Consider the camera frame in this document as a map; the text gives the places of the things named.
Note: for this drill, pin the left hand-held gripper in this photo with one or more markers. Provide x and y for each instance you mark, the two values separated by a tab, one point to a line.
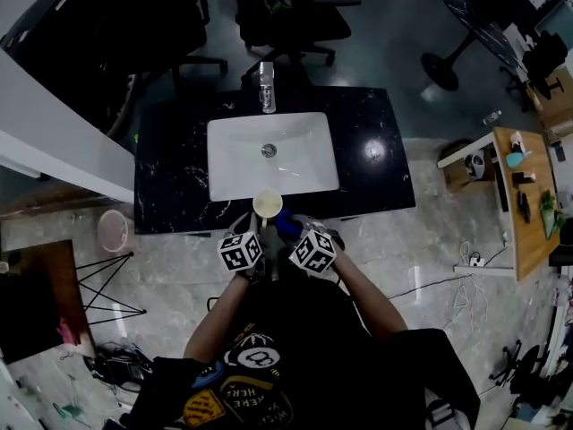
242	251

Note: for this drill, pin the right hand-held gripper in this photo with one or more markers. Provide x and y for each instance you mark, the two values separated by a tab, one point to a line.
313	251

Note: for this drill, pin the cream mug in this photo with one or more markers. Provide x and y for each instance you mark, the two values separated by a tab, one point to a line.
267	204

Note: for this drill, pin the person's right forearm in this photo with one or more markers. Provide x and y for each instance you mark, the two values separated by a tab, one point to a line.
367	294

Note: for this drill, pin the person's left forearm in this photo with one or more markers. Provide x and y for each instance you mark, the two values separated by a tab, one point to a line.
219	316

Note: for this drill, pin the white sink basin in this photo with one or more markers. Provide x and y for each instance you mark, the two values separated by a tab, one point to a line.
273	168

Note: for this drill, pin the chrome sink drain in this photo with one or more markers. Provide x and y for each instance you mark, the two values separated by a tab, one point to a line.
269	150

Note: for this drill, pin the person's black printed shirt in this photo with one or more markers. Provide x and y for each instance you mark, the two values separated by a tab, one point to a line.
291	365

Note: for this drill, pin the chrome faucet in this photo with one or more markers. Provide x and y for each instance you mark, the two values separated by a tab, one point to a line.
267	88

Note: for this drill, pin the pink wastebasket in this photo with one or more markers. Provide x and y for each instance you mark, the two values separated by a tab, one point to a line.
113	229

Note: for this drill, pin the low wooden stool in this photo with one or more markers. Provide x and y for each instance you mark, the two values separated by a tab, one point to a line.
456	173

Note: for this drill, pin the white power strip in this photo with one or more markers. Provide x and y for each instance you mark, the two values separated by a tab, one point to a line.
474	262

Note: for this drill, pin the black office chair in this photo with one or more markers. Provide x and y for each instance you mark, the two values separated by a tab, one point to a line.
112	29
291	20

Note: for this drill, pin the white partition counter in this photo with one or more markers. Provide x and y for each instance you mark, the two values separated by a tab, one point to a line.
53	132

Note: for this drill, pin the clear water bottle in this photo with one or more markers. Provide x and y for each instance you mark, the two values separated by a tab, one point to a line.
492	117

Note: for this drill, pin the black desk object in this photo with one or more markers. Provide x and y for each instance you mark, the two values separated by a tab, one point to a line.
524	206

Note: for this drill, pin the teal desk object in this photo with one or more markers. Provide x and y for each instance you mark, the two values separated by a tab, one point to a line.
517	158

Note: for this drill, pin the wooden desk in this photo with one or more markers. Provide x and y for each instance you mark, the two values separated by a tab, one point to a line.
530	240

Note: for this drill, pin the green potted plant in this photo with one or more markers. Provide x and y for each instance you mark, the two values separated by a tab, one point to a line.
551	213

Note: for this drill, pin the small black swivel chair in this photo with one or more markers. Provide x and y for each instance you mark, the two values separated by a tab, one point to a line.
526	367

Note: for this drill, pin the round black marble table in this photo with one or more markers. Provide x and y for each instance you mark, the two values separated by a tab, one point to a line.
479	20

